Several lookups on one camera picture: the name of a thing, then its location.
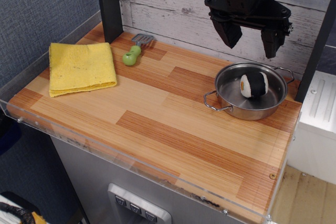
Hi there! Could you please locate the yellow and black object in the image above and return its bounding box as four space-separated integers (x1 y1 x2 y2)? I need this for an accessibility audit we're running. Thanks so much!
1 202 47 224

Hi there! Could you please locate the clear acrylic table guard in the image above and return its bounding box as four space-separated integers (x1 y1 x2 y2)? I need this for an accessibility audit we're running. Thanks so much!
0 11 302 224

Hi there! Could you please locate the white cabinet at right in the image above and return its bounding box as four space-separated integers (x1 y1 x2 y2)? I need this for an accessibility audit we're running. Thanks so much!
287 71 335 184

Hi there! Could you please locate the stainless steel pot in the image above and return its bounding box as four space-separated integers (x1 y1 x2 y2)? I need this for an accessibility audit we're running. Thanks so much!
204 62 295 121

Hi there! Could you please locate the dark vertical post left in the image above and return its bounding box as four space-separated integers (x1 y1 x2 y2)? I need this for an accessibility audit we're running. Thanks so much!
99 0 123 43

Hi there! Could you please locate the grey dispenser panel with buttons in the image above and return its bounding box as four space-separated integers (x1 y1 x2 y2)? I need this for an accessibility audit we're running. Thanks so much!
108 183 172 223

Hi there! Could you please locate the dark vertical post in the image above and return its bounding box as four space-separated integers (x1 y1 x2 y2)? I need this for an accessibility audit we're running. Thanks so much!
99 0 123 43
295 0 335 103

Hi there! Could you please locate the yellow cloth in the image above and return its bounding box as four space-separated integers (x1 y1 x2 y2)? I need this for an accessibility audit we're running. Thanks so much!
49 42 117 98

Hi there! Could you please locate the dark vertical post right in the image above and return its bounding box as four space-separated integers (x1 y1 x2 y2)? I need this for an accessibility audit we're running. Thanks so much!
295 0 335 103

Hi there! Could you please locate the green handled grey toy spatula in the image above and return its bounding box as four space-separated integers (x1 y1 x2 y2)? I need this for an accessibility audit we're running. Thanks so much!
122 34 154 66

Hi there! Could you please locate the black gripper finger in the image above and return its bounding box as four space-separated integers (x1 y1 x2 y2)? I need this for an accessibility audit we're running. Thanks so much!
261 28 286 59
212 19 242 49

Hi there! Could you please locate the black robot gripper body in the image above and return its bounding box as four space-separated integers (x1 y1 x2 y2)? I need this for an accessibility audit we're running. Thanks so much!
204 0 291 36

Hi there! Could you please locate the plush sushi roll toy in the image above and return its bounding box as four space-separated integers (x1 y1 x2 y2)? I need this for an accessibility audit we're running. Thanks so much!
240 72 269 98

